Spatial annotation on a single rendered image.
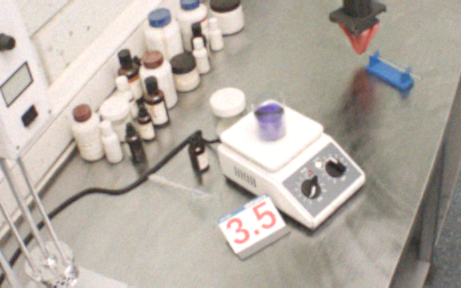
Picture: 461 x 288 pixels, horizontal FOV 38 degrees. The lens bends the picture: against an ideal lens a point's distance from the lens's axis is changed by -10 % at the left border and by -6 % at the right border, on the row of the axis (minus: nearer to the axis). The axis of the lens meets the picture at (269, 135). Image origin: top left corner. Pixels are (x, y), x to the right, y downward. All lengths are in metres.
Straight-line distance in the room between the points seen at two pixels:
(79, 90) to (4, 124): 0.66
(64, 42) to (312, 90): 0.48
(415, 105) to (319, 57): 0.24
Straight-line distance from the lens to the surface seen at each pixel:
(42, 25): 1.27
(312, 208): 1.07
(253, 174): 1.10
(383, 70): 1.37
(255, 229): 1.08
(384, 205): 1.12
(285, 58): 1.43
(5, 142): 0.68
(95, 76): 1.35
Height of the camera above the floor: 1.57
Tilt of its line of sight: 41 degrees down
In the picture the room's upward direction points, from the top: 7 degrees counter-clockwise
